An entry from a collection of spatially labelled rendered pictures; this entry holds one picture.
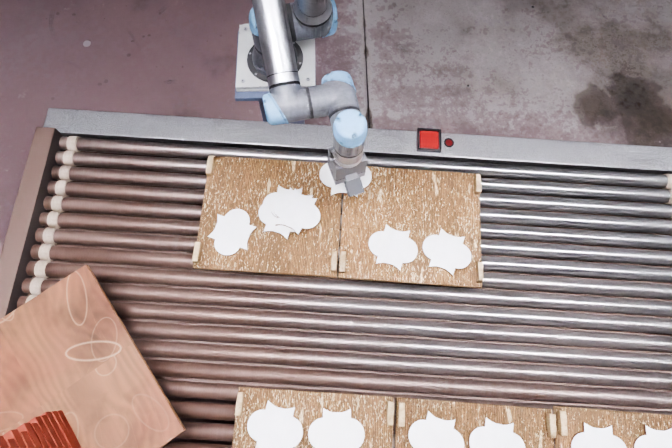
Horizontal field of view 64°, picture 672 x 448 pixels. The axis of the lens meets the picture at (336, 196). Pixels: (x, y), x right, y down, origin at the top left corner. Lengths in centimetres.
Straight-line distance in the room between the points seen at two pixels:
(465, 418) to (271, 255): 68
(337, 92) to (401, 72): 170
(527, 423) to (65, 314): 123
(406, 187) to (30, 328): 108
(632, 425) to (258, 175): 123
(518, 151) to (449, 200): 29
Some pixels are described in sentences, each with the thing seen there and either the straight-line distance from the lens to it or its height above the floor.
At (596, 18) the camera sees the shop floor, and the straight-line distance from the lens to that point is 349.
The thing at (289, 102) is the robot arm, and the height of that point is 136.
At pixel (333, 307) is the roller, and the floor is 92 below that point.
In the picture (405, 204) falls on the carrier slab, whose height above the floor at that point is 94.
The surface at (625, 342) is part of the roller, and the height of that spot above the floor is 92.
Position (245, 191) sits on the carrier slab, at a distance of 164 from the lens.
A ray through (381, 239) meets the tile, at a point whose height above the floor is 94.
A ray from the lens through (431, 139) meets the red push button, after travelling 174.
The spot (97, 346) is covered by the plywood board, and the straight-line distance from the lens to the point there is 153.
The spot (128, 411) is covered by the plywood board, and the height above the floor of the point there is 104.
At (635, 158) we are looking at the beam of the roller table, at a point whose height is 91.
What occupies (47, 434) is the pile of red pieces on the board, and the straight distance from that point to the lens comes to 143.
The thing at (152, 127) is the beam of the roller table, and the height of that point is 92.
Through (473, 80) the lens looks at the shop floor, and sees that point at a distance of 301.
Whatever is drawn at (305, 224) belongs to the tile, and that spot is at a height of 97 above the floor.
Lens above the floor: 246
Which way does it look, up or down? 70 degrees down
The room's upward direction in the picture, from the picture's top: 4 degrees clockwise
